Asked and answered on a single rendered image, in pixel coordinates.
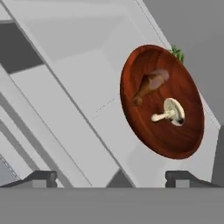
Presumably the green leafy vegetable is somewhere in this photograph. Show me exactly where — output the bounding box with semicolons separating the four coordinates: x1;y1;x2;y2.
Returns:
168;44;186;65

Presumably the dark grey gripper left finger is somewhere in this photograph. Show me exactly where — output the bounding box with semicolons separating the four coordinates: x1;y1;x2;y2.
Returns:
2;170;58;189

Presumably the brown wooden bowl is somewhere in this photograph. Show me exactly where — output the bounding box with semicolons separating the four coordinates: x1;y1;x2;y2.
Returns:
119;44;206;160

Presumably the white mushroom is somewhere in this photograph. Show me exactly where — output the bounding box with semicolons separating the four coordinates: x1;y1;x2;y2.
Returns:
150;97;186;127

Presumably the white cupboard run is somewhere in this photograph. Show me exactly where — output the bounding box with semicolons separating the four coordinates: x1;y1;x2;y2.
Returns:
0;0;221;189

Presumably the brown chicken drumstick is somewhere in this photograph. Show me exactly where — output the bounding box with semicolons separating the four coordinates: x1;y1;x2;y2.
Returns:
131;68;170;107

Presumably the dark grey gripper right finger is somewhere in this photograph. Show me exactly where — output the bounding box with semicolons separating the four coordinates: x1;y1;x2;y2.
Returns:
164;170;221;189

